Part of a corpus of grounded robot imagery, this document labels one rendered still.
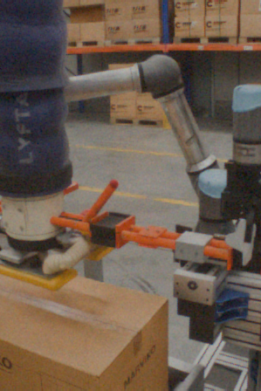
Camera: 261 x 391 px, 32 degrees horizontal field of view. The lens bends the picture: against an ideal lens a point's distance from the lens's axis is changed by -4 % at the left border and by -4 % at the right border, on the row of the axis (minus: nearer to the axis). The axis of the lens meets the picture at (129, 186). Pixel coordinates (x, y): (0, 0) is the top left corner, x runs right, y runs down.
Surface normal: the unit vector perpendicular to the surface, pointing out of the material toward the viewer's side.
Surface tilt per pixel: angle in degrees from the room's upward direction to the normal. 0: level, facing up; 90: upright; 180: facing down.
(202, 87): 90
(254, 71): 90
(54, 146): 77
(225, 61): 90
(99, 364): 0
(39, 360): 90
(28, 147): 72
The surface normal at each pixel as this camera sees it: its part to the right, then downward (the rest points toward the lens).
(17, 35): 0.14, 0.09
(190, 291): -0.49, 0.29
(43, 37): 0.61, 0.06
